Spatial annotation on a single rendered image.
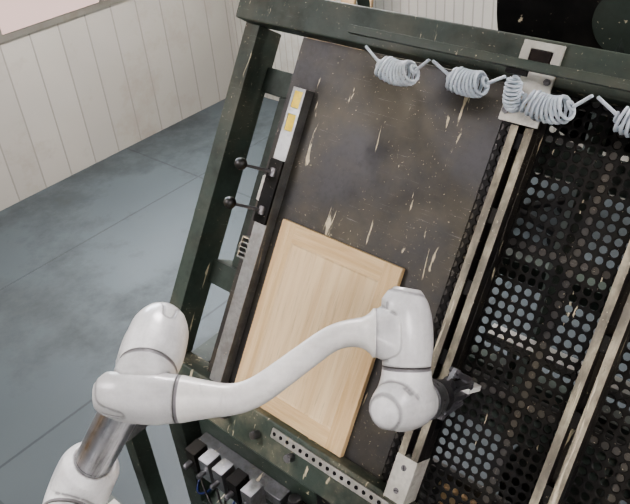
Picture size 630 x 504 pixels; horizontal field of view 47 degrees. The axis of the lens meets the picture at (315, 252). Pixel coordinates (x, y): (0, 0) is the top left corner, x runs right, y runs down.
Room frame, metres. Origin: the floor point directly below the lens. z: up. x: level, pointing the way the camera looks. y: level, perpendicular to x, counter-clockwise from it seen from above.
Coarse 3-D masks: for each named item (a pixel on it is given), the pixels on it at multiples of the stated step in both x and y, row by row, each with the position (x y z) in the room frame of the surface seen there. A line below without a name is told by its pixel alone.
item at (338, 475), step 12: (276, 432) 1.45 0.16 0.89; (288, 444) 1.40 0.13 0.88; (300, 456) 1.37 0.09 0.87; (312, 456) 1.35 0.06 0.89; (324, 468) 1.31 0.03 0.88; (336, 468) 1.29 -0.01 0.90; (336, 480) 1.27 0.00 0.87; (348, 480) 1.26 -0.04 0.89; (360, 492) 1.22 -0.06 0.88; (372, 492) 1.21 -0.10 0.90
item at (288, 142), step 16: (304, 96) 2.01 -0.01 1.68; (288, 112) 2.02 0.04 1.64; (304, 112) 2.01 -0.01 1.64; (288, 144) 1.96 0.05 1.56; (288, 160) 1.94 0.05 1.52; (288, 176) 1.94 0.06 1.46; (272, 208) 1.88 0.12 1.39; (256, 224) 1.88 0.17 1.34; (272, 224) 1.87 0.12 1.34; (256, 240) 1.85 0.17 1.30; (256, 256) 1.82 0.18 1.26; (240, 272) 1.82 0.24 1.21; (256, 272) 1.81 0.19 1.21; (240, 288) 1.79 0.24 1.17; (240, 304) 1.76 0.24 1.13; (240, 320) 1.74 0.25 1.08; (224, 336) 1.73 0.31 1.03; (240, 336) 1.73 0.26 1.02; (224, 352) 1.70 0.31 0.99; (224, 368) 1.67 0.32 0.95
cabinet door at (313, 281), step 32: (288, 224) 1.83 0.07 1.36; (288, 256) 1.78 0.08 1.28; (320, 256) 1.72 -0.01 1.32; (352, 256) 1.66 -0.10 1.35; (288, 288) 1.72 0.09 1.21; (320, 288) 1.66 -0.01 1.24; (352, 288) 1.61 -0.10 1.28; (384, 288) 1.55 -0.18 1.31; (256, 320) 1.72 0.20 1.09; (288, 320) 1.66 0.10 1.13; (320, 320) 1.60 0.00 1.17; (256, 352) 1.66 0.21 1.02; (352, 352) 1.50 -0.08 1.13; (320, 384) 1.49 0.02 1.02; (352, 384) 1.44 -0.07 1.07; (288, 416) 1.49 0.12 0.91; (320, 416) 1.44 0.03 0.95; (352, 416) 1.39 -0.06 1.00
